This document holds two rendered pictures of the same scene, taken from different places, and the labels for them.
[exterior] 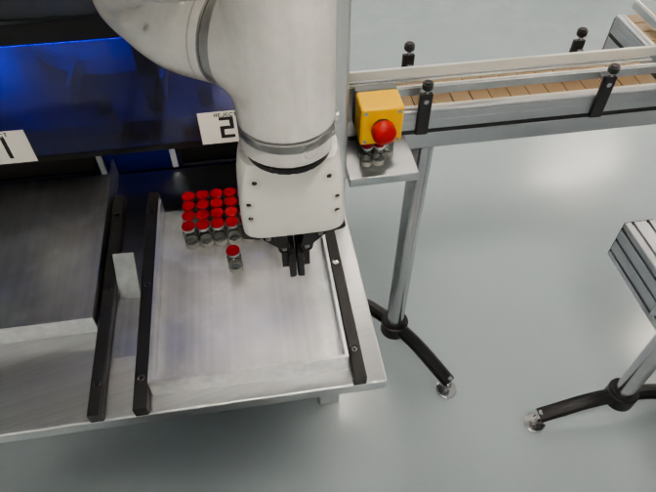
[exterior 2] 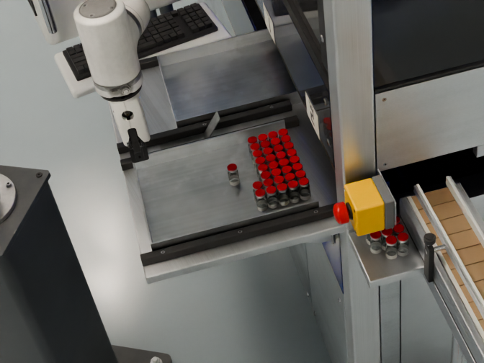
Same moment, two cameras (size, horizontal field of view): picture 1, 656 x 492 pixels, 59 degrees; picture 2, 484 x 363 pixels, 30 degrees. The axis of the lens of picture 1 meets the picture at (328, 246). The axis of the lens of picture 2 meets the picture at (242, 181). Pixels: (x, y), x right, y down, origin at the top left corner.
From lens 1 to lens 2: 1.50 m
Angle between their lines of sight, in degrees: 59
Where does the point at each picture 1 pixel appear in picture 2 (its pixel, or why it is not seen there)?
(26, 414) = not seen: hidden behind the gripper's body
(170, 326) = (183, 162)
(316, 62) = (87, 52)
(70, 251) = (241, 99)
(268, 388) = (140, 219)
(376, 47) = not seen: outside the picture
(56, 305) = (196, 108)
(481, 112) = (458, 316)
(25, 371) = (150, 113)
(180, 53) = not seen: hidden behind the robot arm
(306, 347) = (170, 231)
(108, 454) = (276, 275)
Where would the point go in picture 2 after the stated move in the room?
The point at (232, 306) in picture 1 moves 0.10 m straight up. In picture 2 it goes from (201, 188) to (194, 153)
